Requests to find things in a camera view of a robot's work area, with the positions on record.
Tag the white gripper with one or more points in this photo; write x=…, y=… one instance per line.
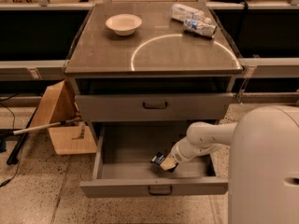
x=177, y=154

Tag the blue rxbar blueberry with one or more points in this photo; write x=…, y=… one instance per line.
x=158, y=158

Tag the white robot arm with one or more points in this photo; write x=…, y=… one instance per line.
x=263, y=162

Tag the open grey middle drawer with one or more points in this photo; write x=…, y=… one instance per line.
x=123, y=166

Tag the grey upper drawer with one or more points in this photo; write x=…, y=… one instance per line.
x=153, y=107

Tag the grey metal drawer cabinet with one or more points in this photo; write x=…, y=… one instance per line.
x=158, y=58

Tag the brown cardboard box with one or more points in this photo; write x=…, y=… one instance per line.
x=58, y=104

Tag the crinkled silver snack bag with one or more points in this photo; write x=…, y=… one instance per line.
x=199, y=28

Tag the white paper bowl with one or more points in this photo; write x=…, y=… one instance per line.
x=123, y=24

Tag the clear plastic water bottle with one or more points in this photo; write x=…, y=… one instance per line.
x=182, y=12

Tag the white and black pole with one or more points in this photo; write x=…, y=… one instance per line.
x=40, y=127

